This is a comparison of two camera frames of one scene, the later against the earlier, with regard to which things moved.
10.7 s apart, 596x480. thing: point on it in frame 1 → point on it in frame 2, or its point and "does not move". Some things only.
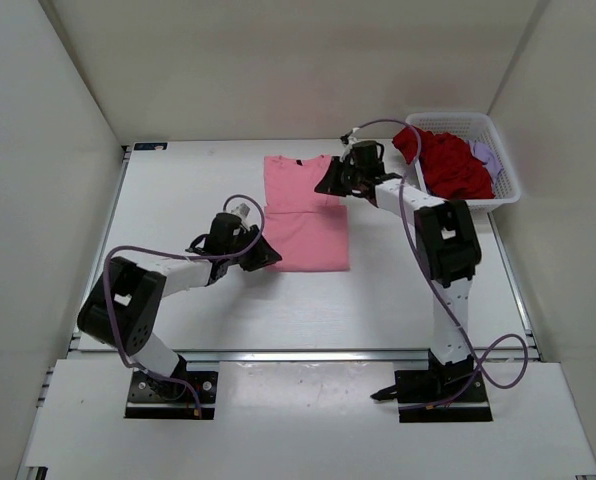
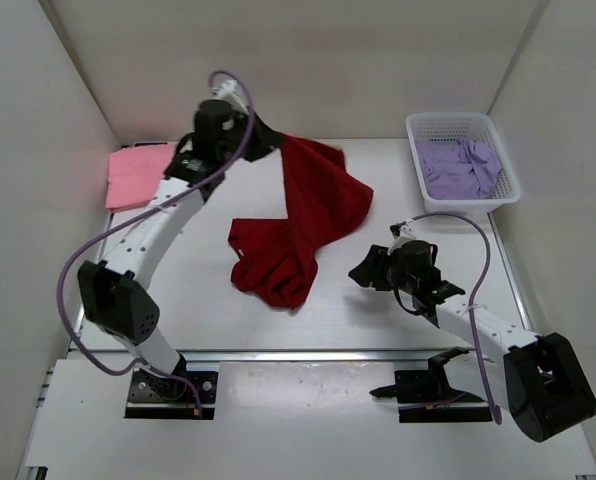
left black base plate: x=188 y=395 does not move
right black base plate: x=442 y=395 does not move
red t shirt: x=450 y=167 → x=276 y=257
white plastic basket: x=480 y=127 does not move
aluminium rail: x=308 y=355 does not move
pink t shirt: x=308 y=230 → x=134 y=174
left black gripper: x=263 y=254 → x=265 y=139
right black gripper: x=331 y=184 → x=372 y=270
